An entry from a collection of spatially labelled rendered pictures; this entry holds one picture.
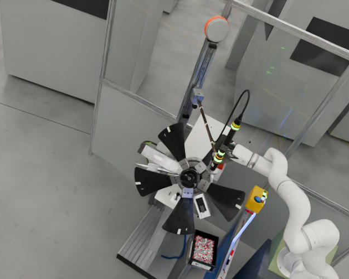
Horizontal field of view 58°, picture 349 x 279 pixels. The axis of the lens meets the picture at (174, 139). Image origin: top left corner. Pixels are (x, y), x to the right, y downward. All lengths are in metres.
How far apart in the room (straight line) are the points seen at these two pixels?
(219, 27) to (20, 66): 2.91
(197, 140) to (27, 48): 2.65
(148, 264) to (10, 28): 3.00
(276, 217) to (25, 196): 2.26
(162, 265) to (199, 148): 1.15
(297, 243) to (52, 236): 2.12
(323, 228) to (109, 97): 2.15
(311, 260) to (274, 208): 1.37
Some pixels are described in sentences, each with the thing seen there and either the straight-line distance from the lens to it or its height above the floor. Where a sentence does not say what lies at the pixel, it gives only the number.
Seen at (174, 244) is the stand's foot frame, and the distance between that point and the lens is 3.01.
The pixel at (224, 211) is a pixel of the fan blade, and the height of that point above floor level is 1.17.
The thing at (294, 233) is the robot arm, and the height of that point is 1.62.
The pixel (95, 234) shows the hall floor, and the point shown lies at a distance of 3.01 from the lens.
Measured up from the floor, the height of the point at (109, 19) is 1.55.
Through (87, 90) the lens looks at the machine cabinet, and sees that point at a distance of 4.12.
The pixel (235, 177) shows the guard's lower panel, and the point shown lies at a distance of 2.80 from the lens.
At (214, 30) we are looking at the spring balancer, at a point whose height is 1.88.
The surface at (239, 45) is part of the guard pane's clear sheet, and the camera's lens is 2.28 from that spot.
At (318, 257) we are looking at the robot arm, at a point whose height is 1.52.
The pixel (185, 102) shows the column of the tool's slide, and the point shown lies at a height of 1.30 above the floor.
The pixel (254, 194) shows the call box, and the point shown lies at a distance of 2.29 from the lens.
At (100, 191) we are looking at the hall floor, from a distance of 3.28.
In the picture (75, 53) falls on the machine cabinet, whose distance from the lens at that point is 3.94.
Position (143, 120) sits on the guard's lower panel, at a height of 0.81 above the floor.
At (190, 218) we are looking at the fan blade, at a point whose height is 0.99.
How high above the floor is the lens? 2.60
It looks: 40 degrees down
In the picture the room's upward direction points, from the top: 21 degrees clockwise
